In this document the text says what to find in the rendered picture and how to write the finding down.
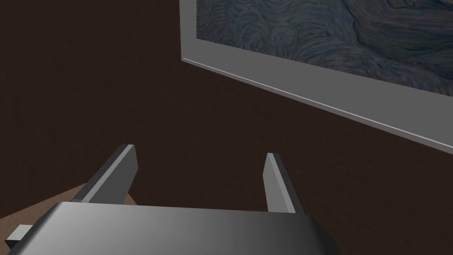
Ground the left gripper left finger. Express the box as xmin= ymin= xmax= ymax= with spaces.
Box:
xmin=70 ymin=144 xmax=138 ymax=206

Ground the grey framed swirl painting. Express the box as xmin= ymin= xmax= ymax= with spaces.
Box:
xmin=179 ymin=0 xmax=453 ymax=155

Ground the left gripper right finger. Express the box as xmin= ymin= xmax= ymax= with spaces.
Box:
xmin=262 ymin=152 xmax=306 ymax=215

